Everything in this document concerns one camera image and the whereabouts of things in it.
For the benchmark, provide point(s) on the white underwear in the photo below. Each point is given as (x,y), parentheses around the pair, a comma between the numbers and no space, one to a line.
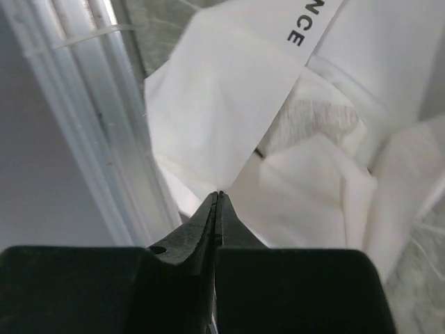
(307,113)

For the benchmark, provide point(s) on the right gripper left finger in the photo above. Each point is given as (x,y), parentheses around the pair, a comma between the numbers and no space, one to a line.
(164,288)

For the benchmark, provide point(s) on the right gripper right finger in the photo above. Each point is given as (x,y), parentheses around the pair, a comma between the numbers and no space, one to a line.
(293,290)

